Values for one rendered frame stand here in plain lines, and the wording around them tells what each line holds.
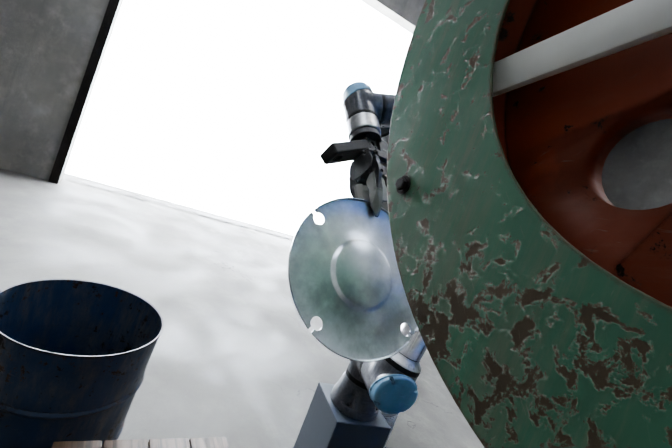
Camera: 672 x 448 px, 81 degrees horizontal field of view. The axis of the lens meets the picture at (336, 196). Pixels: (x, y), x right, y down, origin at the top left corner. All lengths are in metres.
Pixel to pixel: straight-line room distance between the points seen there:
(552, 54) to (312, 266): 0.46
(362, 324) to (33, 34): 4.41
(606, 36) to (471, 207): 0.18
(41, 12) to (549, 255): 4.69
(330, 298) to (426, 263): 0.29
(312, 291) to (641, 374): 0.47
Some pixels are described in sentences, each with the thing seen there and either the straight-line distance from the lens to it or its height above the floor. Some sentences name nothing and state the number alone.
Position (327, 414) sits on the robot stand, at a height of 0.43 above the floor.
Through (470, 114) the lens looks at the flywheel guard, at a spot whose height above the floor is 1.19.
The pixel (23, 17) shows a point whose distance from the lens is 4.82.
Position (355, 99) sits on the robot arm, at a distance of 0.94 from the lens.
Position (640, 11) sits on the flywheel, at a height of 1.29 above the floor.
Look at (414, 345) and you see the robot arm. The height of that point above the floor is 0.74.
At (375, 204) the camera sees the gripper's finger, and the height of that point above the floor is 1.05.
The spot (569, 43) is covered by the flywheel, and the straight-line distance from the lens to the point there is 0.45.
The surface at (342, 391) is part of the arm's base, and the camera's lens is 1.29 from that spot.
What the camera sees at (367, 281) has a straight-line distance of 0.72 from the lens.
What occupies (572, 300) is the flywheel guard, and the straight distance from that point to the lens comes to 0.33.
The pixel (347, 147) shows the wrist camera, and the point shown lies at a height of 1.14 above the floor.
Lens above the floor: 1.08
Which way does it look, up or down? 3 degrees down
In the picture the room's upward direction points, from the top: 21 degrees clockwise
